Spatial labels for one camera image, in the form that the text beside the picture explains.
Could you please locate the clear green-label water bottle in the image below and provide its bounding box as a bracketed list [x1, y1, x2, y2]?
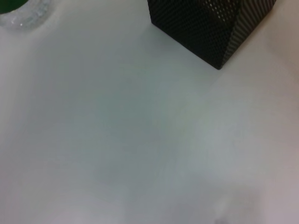
[0, 0, 54, 30]

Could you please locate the black mesh pen holder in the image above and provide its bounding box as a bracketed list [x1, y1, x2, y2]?
[147, 0, 278, 70]

